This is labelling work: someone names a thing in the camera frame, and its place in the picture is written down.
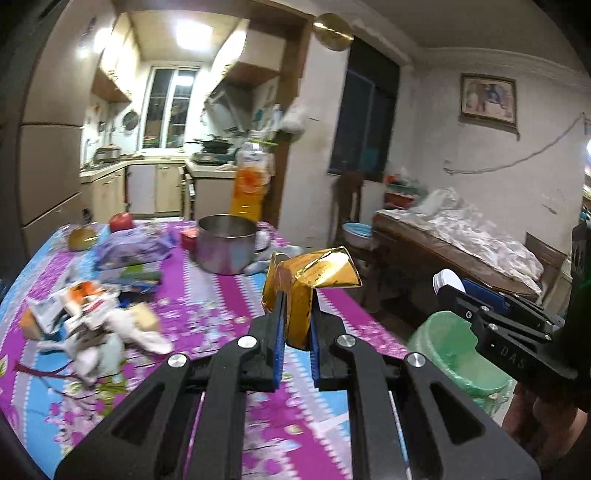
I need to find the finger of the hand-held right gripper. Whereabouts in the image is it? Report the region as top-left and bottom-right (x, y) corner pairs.
(463, 278), (565, 331)
(438, 287), (498, 343)

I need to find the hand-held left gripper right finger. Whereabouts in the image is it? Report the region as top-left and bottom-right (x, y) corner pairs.
(310, 314), (541, 480)

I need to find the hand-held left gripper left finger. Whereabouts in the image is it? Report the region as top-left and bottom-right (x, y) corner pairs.
(54, 295), (287, 480)

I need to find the white plastic cap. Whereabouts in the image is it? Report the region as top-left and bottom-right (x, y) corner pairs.
(433, 269), (466, 296)

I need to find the green trash bin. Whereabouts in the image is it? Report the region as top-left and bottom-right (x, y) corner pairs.
(406, 310), (515, 414)

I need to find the gold foil packet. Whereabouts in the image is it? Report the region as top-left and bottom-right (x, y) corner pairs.
(261, 247), (363, 352)

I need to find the yellow sponge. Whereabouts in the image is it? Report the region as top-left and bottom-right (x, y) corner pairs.
(124, 302), (160, 330)

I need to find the grey white cloth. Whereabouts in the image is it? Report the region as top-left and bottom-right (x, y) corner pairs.
(65, 331), (125, 385)

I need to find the person's right hand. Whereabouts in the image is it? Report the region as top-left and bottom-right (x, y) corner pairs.
(503, 383), (591, 467)

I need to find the clear plastic sheet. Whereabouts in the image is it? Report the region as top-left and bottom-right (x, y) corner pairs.
(406, 187), (546, 280)

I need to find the grey cloth glove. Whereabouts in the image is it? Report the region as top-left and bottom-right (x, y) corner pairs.
(245, 247), (301, 276)

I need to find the purple floral tablecloth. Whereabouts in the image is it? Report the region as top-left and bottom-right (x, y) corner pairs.
(0, 219), (411, 480)

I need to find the dark wooden table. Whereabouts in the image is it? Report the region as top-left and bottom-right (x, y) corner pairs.
(372, 210), (543, 301)

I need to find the steel pot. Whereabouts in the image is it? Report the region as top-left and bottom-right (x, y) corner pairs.
(191, 213), (273, 275)

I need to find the blue basin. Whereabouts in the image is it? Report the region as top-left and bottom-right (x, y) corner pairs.
(342, 222), (374, 247)

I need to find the blue green snack packet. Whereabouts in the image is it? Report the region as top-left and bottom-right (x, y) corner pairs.
(99, 265), (162, 294)

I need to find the orange juice bottle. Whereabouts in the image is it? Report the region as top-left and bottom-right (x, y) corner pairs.
(231, 141), (273, 222)

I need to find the purple tissue pack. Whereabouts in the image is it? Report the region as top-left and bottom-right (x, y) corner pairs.
(93, 229), (172, 271)

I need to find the framed picture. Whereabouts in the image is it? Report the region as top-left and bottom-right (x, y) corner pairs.
(459, 73), (518, 127)

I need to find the red apple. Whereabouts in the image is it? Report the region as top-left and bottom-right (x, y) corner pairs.
(108, 212), (136, 233)

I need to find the black wok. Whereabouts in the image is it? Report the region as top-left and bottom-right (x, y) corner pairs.
(191, 136), (234, 153)

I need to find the dark window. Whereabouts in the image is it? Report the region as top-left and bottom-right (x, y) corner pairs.
(329, 37), (400, 183)

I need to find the yellow pear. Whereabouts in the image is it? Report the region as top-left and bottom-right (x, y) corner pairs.
(68, 225), (99, 251)

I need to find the white plastic bag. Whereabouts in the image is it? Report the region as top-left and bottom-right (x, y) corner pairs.
(281, 99), (308, 134)

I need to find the small white carton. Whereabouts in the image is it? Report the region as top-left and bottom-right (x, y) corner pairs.
(26, 295), (65, 334)

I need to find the range hood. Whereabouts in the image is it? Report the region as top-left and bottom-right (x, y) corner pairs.
(203, 88), (252, 137)

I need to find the orange sponge piece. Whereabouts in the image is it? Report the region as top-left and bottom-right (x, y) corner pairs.
(21, 307), (43, 341)

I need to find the kitchen window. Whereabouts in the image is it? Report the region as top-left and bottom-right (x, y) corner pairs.
(141, 67), (199, 151)

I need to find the beige refrigerator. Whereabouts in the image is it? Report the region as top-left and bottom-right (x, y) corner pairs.
(18, 41), (100, 252)

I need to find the wall cable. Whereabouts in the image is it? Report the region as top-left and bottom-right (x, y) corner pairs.
(443, 115), (585, 176)

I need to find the round gold wall clock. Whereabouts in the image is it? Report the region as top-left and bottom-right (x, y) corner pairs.
(313, 13), (354, 51)

